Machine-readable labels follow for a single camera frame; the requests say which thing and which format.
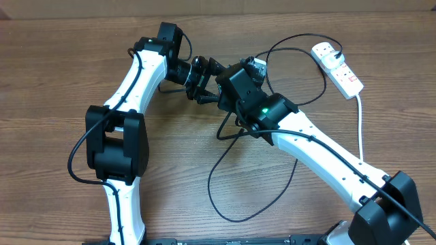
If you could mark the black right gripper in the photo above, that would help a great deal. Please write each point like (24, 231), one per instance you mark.
(230, 106)

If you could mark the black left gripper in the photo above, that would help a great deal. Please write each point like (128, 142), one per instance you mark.
(213, 68)

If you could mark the blue Samsung smartphone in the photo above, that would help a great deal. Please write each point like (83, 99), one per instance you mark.
(256, 69)

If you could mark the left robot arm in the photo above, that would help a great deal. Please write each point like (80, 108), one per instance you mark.
(116, 137)

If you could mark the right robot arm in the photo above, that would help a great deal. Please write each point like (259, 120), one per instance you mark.
(386, 208)

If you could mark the white USB charger plug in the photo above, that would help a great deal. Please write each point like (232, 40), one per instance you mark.
(332, 60)

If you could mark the white power strip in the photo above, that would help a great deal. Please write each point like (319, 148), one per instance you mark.
(342, 77)

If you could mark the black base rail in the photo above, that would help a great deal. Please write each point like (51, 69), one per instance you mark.
(304, 239)

